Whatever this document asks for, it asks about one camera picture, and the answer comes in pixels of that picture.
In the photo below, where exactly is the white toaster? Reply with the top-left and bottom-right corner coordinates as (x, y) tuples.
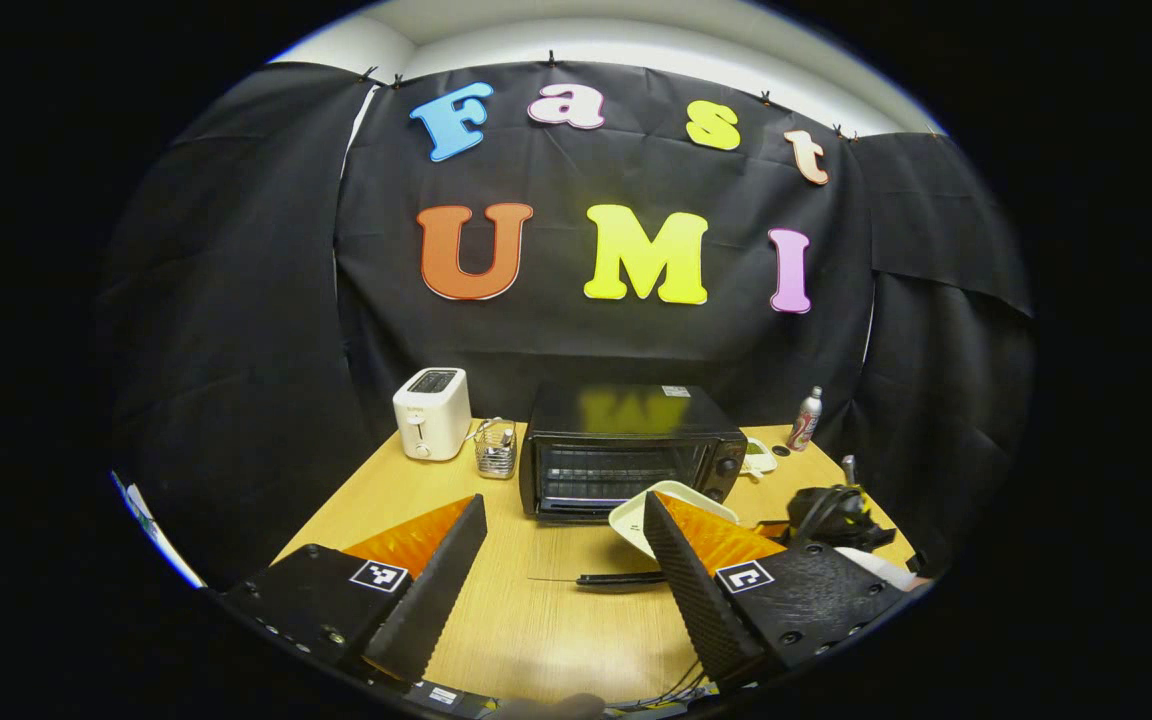
(392, 367), (473, 462)

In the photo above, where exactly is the cream rectangular food plate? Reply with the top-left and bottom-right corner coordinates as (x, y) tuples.
(608, 480), (740, 559)

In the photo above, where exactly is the silver bottle with red label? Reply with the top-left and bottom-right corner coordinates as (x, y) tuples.
(787, 386), (824, 453)

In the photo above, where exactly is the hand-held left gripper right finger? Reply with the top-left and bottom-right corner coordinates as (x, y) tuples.
(642, 490), (915, 694)

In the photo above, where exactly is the black backdrop cloth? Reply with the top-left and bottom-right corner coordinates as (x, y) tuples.
(96, 60), (1037, 591)

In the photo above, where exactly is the black electric oven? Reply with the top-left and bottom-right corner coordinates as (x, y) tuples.
(518, 383), (749, 593)

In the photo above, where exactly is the wire mesh utensil holder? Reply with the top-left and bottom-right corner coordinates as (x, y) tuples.
(474, 418), (519, 481)

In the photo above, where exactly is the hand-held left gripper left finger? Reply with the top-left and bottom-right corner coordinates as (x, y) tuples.
(219, 493), (489, 685)

